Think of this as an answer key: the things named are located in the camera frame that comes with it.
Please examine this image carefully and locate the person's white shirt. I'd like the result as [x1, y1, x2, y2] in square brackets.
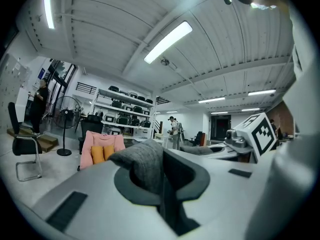
[243, 5, 320, 240]

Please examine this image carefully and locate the black cantilever office chair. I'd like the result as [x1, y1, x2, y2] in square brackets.
[7, 101, 43, 182]

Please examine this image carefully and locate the white shelving rack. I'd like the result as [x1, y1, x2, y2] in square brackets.
[91, 87, 156, 139]

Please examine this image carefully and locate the wooden step platform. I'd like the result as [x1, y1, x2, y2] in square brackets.
[6, 126, 60, 153]

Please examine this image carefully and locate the white table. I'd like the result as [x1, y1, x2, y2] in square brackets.
[154, 132, 174, 150]

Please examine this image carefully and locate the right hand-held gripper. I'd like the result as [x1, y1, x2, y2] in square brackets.
[207, 112, 278, 164]

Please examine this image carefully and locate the white locker cabinet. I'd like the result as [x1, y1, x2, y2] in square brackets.
[0, 53, 31, 135]

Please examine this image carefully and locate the black pedestal fan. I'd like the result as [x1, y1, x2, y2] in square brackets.
[53, 95, 82, 157]

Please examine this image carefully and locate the small black swivel chair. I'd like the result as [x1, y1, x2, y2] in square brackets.
[191, 131, 205, 146]

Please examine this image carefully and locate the black wall railing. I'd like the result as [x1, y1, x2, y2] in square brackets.
[75, 81, 97, 95]

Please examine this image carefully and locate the pink padded seat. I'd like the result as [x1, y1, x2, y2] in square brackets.
[79, 130, 126, 171]

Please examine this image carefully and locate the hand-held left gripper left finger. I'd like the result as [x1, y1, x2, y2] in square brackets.
[31, 159, 180, 240]

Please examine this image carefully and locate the group of black and white cases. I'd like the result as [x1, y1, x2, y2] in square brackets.
[102, 85, 154, 129]

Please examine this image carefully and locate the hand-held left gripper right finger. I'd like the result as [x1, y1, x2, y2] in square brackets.
[163, 148, 275, 240]

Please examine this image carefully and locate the orange cushion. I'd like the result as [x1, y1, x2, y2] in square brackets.
[90, 145, 106, 165]
[103, 144, 116, 161]

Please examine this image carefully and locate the grey felt backpack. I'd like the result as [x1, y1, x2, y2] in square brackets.
[109, 138, 213, 236]

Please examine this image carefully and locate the black mesh office chair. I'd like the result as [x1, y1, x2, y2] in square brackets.
[78, 114, 104, 155]

